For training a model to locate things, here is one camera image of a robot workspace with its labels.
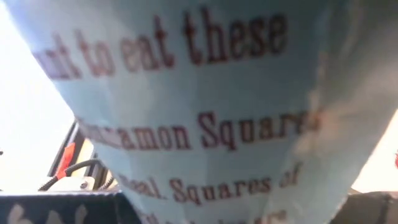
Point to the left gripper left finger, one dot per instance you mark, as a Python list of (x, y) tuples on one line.
[(62, 208)]

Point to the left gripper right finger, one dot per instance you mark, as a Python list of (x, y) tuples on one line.
[(373, 208)]

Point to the light blue cereal box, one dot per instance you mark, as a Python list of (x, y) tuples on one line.
[(202, 93)]

